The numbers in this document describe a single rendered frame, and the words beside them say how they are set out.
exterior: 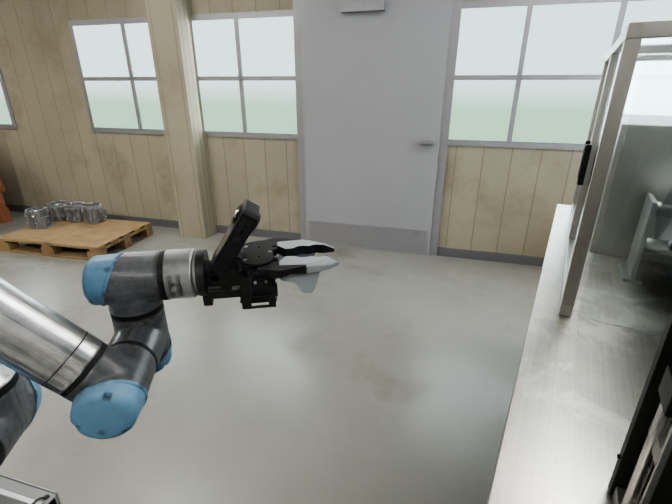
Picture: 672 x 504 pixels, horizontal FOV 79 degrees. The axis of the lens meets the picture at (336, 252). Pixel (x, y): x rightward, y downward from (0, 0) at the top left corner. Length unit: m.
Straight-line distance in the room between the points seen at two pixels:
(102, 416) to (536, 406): 0.75
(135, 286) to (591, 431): 0.81
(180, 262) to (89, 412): 0.22
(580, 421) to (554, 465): 0.13
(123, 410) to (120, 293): 0.17
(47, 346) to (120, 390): 0.09
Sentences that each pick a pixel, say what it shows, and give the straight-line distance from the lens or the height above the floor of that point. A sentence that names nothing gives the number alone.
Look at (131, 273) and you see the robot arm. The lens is 0.64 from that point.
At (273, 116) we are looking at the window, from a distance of 3.98.
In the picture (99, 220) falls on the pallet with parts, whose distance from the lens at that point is 4.90.
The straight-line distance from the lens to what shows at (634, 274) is 1.24.
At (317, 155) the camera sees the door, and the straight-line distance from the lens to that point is 3.84.
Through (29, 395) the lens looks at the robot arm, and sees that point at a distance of 0.89.
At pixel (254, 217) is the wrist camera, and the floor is 1.31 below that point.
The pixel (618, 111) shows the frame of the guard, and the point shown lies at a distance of 1.14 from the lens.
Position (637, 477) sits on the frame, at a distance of 0.76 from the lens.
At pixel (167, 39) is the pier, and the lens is 4.24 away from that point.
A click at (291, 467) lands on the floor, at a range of 1.94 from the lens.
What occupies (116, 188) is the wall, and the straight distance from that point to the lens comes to 5.24.
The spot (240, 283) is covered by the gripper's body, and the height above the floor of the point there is 1.21.
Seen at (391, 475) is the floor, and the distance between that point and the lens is 1.92.
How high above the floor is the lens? 1.48
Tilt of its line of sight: 22 degrees down
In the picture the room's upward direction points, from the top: straight up
